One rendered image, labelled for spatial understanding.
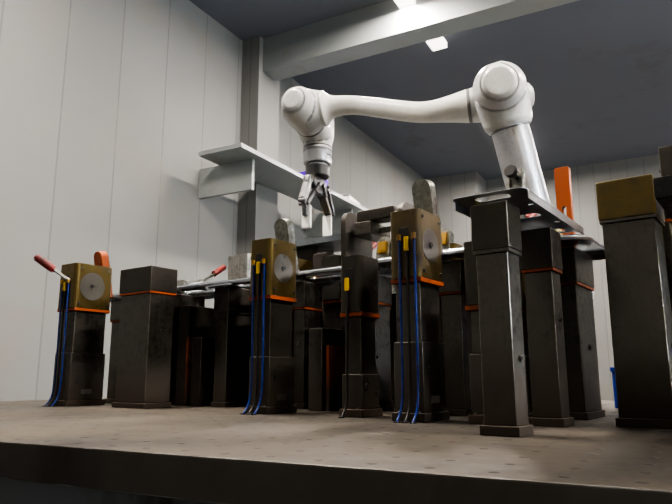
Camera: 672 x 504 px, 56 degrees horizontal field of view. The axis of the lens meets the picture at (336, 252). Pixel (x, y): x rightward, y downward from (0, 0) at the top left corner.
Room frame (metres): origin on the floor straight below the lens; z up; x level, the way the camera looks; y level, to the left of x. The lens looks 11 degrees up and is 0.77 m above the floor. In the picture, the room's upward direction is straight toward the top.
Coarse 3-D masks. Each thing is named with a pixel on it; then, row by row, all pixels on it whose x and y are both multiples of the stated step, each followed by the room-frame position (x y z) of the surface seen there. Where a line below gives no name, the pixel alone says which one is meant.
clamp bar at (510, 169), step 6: (510, 168) 1.30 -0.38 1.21; (516, 168) 1.29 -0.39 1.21; (504, 174) 1.31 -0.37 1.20; (510, 174) 1.30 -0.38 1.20; (516, 174) 1.30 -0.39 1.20; (522, 174) 1.31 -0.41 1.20; (510, 180) 1.33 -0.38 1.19; (516, 180) 1.33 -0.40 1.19; (522, 180) 1.31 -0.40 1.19; (510, 186) 1.33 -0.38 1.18; (516, 186) 1.32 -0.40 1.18; (522, 186) 1.31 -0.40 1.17; (522, 216) 1.30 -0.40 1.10
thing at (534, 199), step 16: (496, 192) 0.77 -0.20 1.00; (512, 192) 0.77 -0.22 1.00; (528, 192) 0.76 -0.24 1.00; (464, 208) 0.84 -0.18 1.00; (528, 208) 0.85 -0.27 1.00; (544, 208) 0.81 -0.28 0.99; (528, 224) 0.94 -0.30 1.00; (544, 224) 0.94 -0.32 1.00; (560, 224) 0.94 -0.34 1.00; (576, 224) 0.93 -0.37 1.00
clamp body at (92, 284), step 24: (72, 264) 1.60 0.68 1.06; (72, 288) 1.60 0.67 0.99; (96, 288) 1.64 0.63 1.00; (72, 312) 1.61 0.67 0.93; (96, 312) 1.65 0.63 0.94; (72, 336) 1.60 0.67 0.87; (96, 336) 1.66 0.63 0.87; (72, 360) 1.60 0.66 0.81; (96, 360) 1.66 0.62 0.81; (72, 384) 1.60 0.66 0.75; (96, 384) 1.66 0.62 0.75
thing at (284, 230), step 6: (276, 222) 1.31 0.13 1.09; (282, 222) 1.30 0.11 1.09; (288, 222) 1.30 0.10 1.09; (276, 228) 1.31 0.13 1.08; (282, 228) 1.30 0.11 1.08; (288, 228) 1.30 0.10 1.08; (276, 234) 1.32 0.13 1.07; (282, 234) 1.31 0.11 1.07; (288, 234) 1.30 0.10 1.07; (294, 234) 1.32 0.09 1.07; (282, 240) 1.31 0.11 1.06; (288, 240) 1.30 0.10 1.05; (294, 240) 1.32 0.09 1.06
